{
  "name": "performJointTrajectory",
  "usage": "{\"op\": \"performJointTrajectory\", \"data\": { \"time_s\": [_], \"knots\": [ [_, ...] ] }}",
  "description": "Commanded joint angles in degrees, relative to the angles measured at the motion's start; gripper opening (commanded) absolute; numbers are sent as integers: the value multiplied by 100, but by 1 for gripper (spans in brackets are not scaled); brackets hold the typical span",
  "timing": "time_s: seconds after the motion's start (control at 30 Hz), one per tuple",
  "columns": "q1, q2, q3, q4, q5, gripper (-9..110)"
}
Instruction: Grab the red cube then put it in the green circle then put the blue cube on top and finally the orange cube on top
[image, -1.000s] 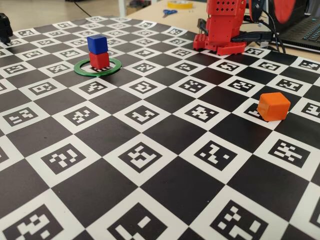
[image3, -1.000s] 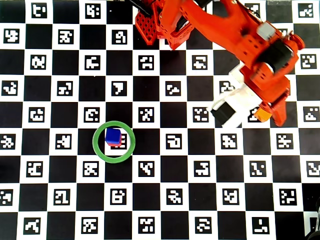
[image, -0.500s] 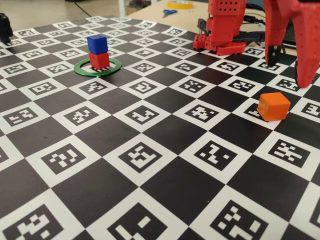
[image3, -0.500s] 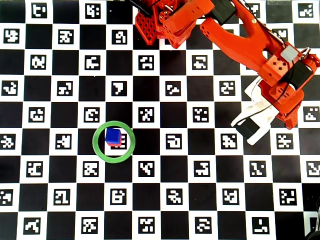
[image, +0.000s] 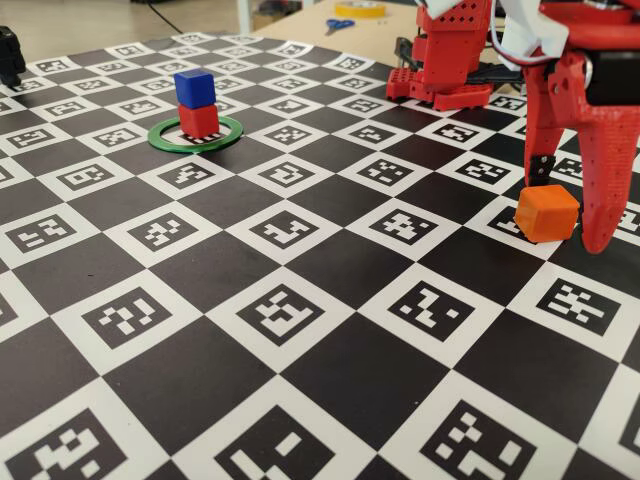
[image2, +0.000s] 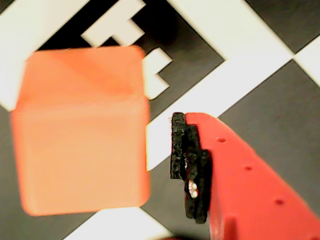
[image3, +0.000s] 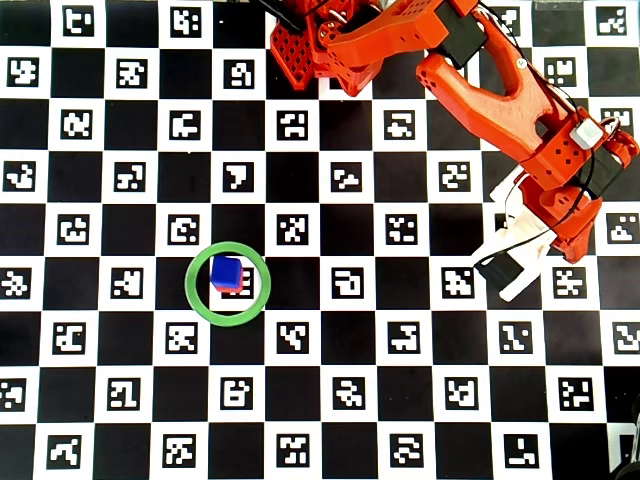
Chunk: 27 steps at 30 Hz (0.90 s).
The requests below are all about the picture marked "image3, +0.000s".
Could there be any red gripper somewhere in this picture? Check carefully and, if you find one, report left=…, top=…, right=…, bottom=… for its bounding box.
left=518, top=177, right=605, bottom=265

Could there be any blue cube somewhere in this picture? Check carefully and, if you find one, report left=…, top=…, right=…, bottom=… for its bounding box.
left=209, top=255, right=245, bottom=290

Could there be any red robot base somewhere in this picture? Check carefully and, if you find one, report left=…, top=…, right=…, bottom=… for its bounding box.
left=269, top=0, right=382, bottom=97

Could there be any checkerboard marker mat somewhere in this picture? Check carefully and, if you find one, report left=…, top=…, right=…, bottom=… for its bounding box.
left=0, top=0, right=640, bottom=480

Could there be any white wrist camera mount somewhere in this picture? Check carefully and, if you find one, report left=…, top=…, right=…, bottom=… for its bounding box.
left=472, top=169, right=557, bottom=303

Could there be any green ring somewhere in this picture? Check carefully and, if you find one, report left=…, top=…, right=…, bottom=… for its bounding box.
left=183, top=241, right=273, bottom=329

